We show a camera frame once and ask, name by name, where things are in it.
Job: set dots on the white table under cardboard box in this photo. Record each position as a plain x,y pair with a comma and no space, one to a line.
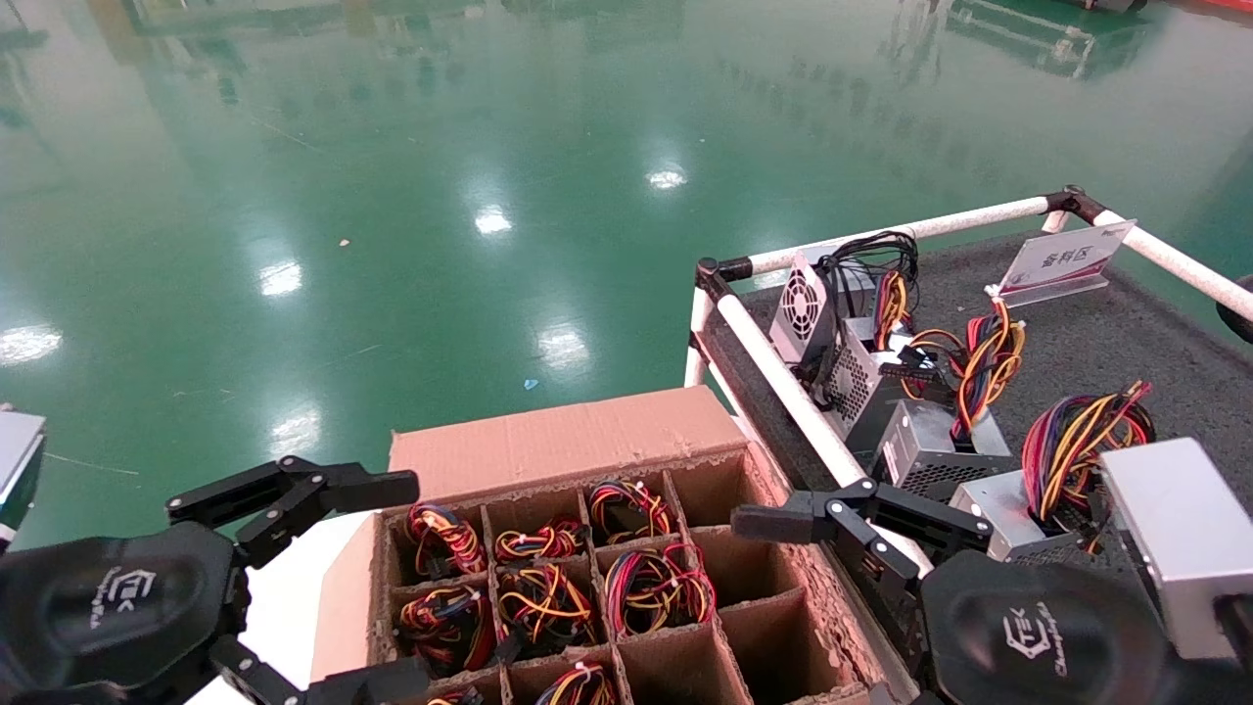
284,607

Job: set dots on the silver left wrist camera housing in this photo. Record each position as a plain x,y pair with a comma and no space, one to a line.
18,470

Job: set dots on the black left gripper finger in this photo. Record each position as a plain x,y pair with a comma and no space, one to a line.
294,485
362,685

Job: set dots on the clear acrylic sign placard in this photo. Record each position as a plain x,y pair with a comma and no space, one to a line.
1062,257

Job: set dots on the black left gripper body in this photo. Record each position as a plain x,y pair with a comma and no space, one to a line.
108,607

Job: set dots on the dark grey felt table mat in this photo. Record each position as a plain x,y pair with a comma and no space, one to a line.
1126,343

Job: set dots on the black rounded knob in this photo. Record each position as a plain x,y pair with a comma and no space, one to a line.
1238,311

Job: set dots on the brown cardboard divider box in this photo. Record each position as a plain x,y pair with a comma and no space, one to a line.
568,441

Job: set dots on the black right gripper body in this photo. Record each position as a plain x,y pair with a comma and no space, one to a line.
1038,636

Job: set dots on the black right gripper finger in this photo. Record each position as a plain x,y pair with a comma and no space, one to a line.
896,696
861,514

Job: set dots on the white pipe table frame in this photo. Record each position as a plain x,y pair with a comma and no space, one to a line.
783,377

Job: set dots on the mesh sided power supply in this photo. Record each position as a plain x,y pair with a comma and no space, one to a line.
852,377

